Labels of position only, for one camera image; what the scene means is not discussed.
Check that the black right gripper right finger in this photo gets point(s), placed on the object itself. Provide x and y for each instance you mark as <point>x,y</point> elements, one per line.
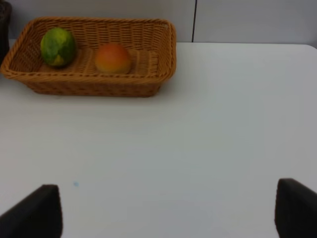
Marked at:
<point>295,210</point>

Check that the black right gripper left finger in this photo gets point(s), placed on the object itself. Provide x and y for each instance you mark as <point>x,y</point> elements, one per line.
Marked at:
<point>38,215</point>

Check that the green lime fruit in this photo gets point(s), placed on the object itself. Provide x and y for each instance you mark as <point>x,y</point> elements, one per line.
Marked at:
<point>58,47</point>

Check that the red yellow peach fruit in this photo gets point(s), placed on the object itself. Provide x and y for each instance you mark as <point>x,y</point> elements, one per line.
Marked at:
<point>113,58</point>

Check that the dark brown wicker basket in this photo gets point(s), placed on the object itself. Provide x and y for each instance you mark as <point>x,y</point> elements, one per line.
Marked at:
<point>5,14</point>

